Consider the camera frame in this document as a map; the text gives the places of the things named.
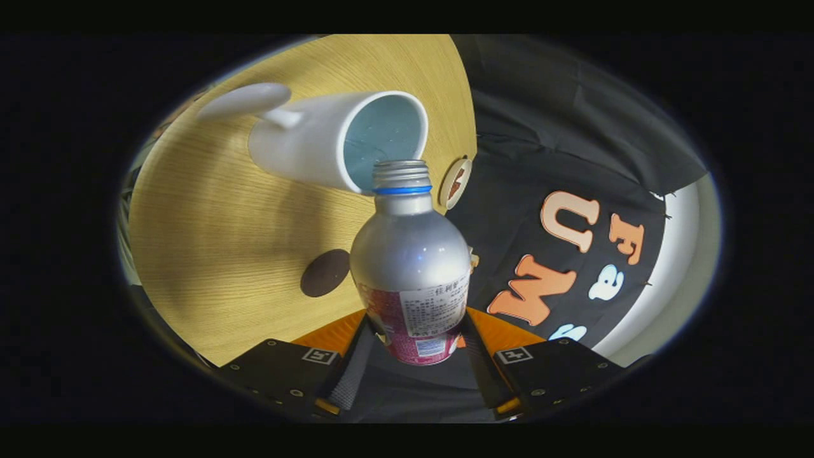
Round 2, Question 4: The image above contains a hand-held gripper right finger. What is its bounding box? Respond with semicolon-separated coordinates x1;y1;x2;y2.
463;307;627;420

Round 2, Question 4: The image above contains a dark round coaster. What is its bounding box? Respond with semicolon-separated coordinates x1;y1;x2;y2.
300;249;351;298

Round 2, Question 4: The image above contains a silver juice bottle red label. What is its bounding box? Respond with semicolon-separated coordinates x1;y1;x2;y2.
349;159;473;366

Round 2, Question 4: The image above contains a small white plate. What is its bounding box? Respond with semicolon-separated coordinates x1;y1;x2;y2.
438;156;473;211

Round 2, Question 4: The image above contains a white cup with knob handle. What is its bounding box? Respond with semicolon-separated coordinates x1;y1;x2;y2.
197;82;429;195

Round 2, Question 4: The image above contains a black backdrop cloth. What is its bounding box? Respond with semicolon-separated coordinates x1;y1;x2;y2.
337;35;710;424

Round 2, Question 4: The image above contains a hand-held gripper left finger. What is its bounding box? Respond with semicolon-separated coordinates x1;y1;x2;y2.
219;309;369;420

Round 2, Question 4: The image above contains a wooden table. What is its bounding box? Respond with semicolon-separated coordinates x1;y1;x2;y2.
127;35;478;368

